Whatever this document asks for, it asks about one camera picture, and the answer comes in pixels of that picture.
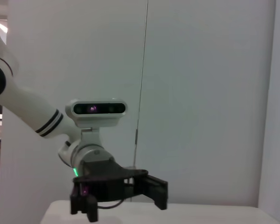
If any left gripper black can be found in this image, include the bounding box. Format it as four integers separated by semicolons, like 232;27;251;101
69;158;168;223

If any left arm connector cable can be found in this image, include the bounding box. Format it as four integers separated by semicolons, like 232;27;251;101
97;198;125;210

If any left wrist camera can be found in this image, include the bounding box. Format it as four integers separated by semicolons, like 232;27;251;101
65;98;128;140

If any thin hanging cord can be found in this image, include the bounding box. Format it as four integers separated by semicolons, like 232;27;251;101
132;0;149;169

